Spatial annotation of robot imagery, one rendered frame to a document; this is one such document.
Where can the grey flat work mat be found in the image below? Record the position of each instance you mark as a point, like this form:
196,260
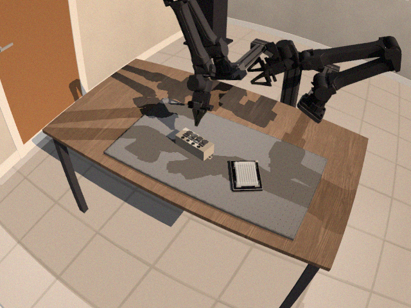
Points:
290,175

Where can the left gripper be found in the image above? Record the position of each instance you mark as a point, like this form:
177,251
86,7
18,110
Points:
267,72

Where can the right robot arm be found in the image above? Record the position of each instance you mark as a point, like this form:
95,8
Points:
195,26

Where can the beige control panel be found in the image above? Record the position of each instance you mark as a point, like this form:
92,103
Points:
195,144

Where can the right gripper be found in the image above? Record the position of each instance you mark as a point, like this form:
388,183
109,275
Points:
198,113

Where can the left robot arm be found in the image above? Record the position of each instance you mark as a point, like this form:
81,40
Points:
326,85

